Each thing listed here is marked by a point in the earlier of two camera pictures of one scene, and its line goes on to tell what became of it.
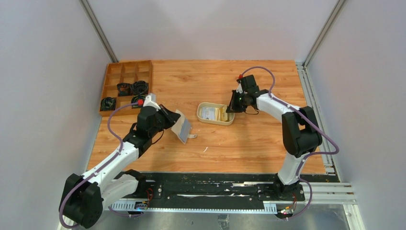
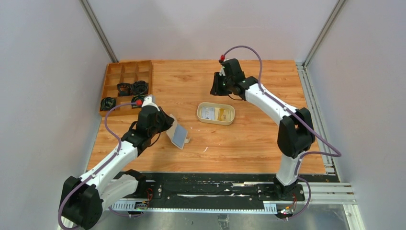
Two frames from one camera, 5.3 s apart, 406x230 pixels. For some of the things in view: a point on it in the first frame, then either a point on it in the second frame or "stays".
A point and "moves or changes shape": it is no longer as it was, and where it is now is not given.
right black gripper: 234,103 → 217,85
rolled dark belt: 139,99 stays
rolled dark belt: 107,104 stays
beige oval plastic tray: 214,113 stays
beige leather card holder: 181,128 moves or changes shape
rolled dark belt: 124,89 stays
